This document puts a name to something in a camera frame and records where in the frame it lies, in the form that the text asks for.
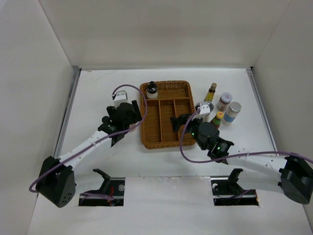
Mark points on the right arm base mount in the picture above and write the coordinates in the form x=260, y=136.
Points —
x=227, y=192

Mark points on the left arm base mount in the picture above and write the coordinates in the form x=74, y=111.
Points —
x=110, y=193

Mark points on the black cap white powder bottle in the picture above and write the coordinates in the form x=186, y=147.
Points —
x=152, y=90

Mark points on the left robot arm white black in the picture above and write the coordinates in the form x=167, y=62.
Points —
x=56, y=181

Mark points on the silver lid blue label jar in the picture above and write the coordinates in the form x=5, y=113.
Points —
x=231, y=113

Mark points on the brown wicker divided basket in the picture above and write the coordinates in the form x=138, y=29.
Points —
x=173, y=99

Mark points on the red sauce bottle yellow cap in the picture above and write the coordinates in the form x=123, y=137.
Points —
x=216, y=120

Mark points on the yellow oil bottle brown cap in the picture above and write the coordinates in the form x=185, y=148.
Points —
x=211, y=92

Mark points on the clear lid powder jar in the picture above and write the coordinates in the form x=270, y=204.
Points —
x=205, y=119

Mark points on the pink cap spice jar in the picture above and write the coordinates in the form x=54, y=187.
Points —
x=132, y=127

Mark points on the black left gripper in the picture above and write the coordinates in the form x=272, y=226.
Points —
x=134, y=117

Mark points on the red label white lid jar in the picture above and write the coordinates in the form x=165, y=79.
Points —
x=224, y=101

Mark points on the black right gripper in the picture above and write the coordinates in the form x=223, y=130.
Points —
x=177, y=121

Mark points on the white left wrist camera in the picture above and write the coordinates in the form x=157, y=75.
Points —
x=119, y=97

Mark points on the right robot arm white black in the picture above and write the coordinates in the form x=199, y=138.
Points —
x=287, y=173

